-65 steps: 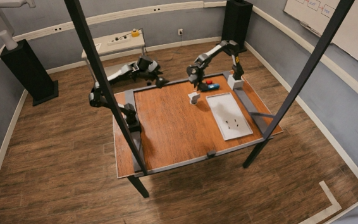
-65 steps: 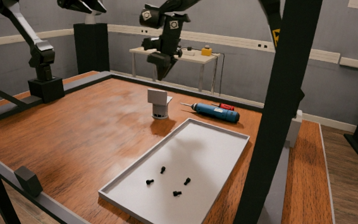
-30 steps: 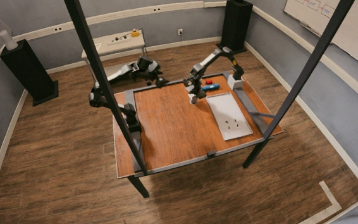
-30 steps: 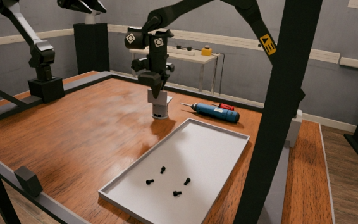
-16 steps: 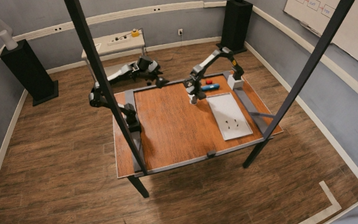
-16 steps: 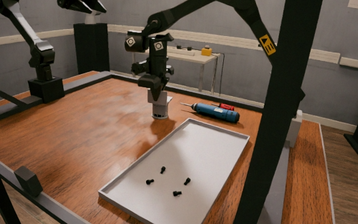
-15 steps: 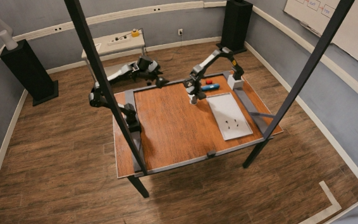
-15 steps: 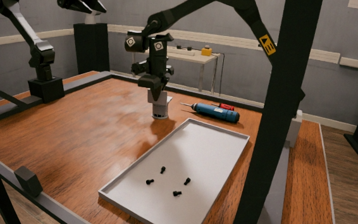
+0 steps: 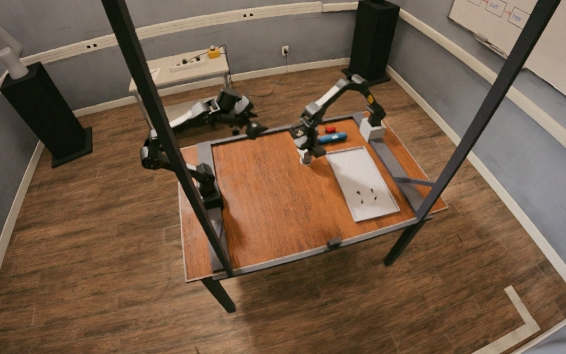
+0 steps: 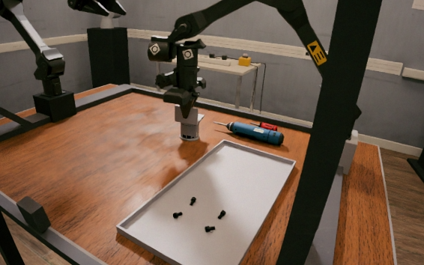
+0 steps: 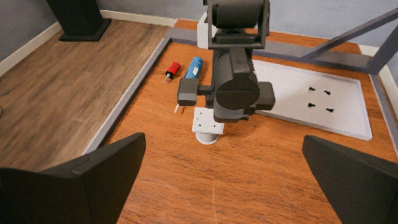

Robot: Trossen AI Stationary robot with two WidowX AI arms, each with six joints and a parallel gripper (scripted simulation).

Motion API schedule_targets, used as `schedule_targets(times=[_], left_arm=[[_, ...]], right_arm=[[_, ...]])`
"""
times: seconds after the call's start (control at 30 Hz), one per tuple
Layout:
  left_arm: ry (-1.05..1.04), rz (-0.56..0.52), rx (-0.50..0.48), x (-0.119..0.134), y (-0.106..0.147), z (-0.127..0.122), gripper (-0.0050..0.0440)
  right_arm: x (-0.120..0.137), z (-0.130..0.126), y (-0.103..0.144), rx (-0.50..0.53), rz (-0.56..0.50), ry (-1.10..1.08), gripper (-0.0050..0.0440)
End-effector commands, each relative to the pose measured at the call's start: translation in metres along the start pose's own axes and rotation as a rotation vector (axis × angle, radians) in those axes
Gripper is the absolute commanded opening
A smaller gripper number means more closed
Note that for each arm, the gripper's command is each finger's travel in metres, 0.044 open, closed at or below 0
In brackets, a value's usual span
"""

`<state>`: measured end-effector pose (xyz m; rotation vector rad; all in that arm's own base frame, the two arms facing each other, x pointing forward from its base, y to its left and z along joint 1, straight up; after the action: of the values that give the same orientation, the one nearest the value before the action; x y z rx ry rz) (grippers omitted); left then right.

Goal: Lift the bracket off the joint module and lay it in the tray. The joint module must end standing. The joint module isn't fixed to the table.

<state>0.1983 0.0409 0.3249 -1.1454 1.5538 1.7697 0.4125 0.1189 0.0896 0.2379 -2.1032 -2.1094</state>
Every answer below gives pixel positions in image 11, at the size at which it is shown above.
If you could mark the white l-shaped bracket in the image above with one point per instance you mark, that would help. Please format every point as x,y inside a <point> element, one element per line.
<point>206,121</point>

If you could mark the red-handled screwdriver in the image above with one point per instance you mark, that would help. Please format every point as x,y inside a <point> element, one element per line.
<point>173,69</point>

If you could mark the grey cylinder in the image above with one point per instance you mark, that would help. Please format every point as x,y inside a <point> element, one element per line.
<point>207,138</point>

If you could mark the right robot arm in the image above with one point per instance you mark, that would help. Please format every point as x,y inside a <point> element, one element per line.
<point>235,88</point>

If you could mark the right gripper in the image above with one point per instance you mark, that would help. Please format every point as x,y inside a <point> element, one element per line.
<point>188,91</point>

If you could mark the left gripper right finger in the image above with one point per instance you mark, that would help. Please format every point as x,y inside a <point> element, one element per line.
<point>360,187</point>

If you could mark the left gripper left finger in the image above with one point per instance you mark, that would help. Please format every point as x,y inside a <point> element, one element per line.
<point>90,189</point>

